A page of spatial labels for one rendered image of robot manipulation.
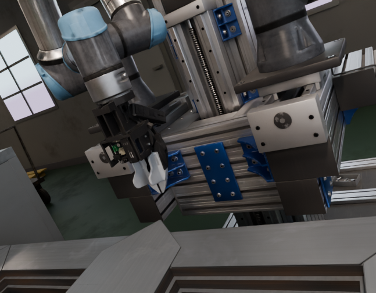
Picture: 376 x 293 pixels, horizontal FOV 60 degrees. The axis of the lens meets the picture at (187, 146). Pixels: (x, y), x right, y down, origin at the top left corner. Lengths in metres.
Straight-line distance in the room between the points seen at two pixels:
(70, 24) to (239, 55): 0.54
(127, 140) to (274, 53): 0.37
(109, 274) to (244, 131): 0.46
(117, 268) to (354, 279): 0.36
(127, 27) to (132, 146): 0.26
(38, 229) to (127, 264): 0.91
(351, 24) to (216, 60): 2.68
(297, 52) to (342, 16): 2.77
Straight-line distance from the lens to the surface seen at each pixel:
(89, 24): 0.59
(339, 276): 0.46
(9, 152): 1.44
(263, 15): 0.76
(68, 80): 0.96
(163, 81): 4.16
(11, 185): 1.42
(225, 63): 0.93
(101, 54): 0.58
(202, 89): 0.97
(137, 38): 0.71
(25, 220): 1.44
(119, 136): 0.58
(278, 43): 0.75
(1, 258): 0.93
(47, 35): 0.93
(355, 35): 3.53
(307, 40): 0.77
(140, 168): 0.65
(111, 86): 0.58
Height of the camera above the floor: 1.16
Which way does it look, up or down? 16 degrees down
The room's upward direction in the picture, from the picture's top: 22 degrees counter-clockwise
